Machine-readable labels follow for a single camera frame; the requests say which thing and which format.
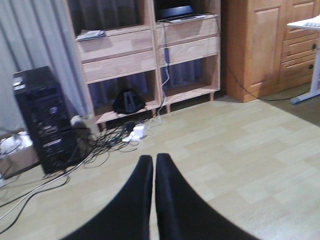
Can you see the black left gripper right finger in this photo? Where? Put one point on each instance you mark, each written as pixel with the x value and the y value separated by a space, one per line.
pixel 182 214

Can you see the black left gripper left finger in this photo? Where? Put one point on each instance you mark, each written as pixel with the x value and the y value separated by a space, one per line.
pixel 127 215

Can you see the white power strip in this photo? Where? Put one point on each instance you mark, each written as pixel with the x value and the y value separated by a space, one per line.
pixel 136 133

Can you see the black computer tower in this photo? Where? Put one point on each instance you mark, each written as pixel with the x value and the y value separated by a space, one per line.
pixel 42 105

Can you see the cardboard box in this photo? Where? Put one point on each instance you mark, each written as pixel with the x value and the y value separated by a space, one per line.
pixel 17 155

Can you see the wooden drawer cabinet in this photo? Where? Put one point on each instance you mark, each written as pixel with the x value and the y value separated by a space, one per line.
pixel 165 63

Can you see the magazine on cabinet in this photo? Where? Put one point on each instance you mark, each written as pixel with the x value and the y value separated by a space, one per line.
pixel 90 35

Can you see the orange wooden wardrobe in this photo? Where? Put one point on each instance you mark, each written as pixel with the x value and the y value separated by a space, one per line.
pixel 261 54

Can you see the silver laptop black screen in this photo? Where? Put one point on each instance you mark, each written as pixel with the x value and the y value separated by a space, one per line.
pixel 174 11

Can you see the grey curtain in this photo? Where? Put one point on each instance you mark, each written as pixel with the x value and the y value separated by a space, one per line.
pixel 33 34

